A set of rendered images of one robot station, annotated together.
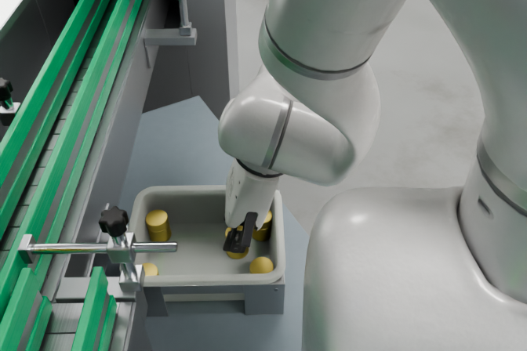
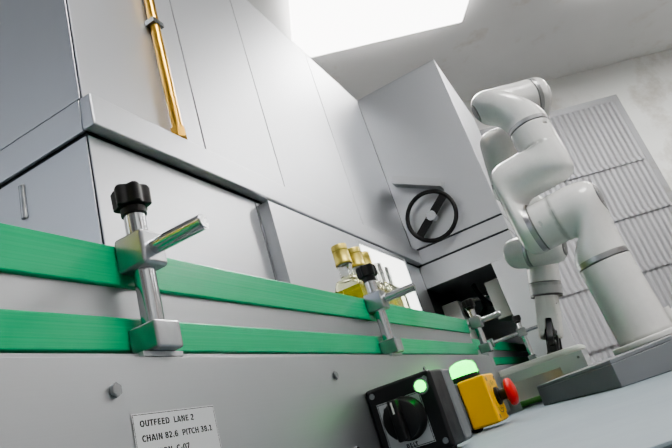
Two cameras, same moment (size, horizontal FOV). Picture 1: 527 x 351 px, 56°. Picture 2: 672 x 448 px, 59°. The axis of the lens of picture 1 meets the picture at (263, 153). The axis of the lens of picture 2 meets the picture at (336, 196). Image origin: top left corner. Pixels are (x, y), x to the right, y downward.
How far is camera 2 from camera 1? 123 cm
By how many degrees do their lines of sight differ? 68
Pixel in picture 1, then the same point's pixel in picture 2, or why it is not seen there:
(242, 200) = (539, 311)
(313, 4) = (491, 161)
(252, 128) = (513, 242)
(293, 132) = not seen: hidden behind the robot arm
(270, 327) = not seen: hidden behind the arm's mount
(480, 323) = (520, 157)
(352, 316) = (496, 173)
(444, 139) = not seen: outside the picture
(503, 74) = (490, 116)
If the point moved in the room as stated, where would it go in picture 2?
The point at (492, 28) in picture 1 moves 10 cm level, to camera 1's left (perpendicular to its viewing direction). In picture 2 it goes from (484, 112) to (442, 134)
